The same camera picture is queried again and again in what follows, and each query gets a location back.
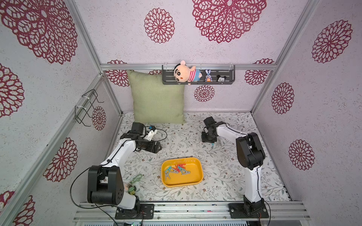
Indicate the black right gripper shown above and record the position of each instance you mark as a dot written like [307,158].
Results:
[208,138]

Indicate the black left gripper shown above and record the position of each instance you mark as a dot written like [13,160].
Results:
[156,149]

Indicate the grey clothespin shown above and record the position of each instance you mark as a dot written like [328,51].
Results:
[167,176]
[185,172]

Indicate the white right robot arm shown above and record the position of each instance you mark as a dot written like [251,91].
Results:
[250,154]

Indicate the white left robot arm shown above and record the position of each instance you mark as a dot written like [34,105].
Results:
[105,183]

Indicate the yellow plastic storage box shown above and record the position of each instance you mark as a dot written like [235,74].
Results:
[177,179]

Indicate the green cushion pillow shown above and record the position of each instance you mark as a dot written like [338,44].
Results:
[154,102]

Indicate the small blue rabbit figure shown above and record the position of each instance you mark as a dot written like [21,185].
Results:
[208,77]

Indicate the black white mouse figure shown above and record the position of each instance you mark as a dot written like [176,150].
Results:
[221,78]

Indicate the cartoon boy plush doll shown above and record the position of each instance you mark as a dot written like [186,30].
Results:
[183,73]

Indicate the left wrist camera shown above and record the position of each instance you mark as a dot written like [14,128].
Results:
[137,128]

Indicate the plush keychain with green ring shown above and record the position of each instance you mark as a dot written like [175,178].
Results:
[130,187]

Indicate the dark wall shelf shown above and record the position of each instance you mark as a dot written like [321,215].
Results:
[222,75]

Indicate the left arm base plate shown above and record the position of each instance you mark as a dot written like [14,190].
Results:
[140,211]

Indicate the black wire wall rack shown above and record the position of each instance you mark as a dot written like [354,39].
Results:
[82,111]

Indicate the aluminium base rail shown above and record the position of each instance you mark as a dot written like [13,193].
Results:
[211,213]

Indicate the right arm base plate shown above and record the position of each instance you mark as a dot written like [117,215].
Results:
[248,209]

